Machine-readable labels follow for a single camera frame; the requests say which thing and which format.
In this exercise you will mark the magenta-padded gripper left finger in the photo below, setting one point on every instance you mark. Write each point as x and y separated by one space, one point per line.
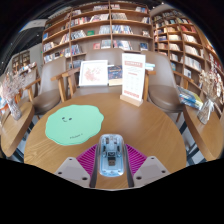
85 161

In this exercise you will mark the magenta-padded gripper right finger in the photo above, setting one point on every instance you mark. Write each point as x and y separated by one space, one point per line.
138 161

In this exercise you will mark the translucent light blue computer mouse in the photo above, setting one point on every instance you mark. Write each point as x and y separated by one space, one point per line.
112 156

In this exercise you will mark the green blob-shaped mouse pad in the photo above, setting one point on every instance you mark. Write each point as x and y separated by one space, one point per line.
73 125

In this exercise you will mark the brown padded wooden armchair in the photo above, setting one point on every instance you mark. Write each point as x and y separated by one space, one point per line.
103 53
50 96
165 96

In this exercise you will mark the wooden side table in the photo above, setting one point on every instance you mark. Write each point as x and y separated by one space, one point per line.
15 133
208 136

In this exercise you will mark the glass vase with beige flowers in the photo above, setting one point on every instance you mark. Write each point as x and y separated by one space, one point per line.
205 113

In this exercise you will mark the stack of blue magazines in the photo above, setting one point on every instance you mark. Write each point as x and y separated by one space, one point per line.
190 97

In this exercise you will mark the white sign with wooden base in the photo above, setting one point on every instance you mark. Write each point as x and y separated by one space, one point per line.
133 76

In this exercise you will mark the glass vase with pink flowers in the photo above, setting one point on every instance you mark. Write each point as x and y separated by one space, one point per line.
14 110

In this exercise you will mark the white framed floral picture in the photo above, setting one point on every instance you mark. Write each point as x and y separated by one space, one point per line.
93 73

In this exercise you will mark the dark blue book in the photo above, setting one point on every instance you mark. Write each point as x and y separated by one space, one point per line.
115 74

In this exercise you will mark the light blue book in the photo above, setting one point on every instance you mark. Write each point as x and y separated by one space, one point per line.
150 66

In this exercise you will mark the small distant bookshelf unit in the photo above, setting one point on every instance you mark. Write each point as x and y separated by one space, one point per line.
20 60

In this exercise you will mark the curved wooden bookshelf unit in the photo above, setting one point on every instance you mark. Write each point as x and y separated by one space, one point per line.
186 43

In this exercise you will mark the wide wooden bookshelf unit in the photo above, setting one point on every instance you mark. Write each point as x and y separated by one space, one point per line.
96 28

